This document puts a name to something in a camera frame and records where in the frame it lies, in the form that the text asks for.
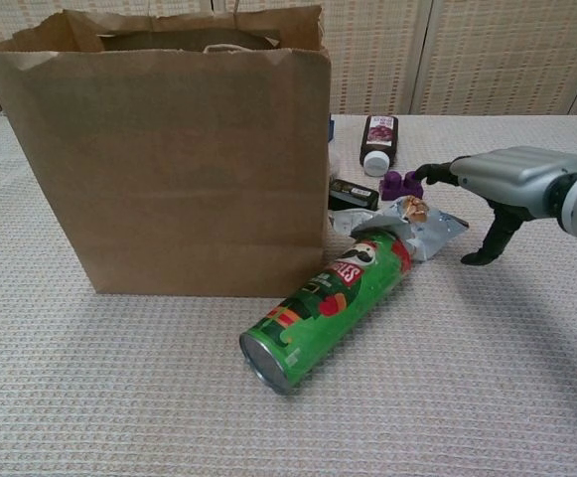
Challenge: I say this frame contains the right black grey robot hand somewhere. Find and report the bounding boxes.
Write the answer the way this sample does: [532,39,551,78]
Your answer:
[413,146,577,266]

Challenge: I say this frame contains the silver snack pouch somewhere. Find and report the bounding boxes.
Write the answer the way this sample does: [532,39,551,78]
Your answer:
[330,195,471,262]

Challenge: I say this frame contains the green chips can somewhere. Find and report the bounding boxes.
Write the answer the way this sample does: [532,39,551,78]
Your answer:
[238,226,416,397]

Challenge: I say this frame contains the dark grape juice bottle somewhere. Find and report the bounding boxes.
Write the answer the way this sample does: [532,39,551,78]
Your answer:
[359,114,399,177]

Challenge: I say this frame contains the brown paper bag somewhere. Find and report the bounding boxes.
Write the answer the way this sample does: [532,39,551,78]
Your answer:
[0,0,332,299]

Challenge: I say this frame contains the purple building block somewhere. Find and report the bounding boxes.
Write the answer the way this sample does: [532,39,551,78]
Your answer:
[378,169,427,203]

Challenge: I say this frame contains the bamboo folding screen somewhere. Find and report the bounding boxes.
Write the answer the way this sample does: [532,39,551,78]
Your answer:
[0,0,577,116]

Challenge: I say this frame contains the small black device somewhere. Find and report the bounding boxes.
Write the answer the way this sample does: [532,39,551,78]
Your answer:
[328,178,381,210]

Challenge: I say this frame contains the white woven tablecloth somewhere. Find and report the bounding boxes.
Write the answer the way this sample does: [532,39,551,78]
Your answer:
[0,112,577,477]

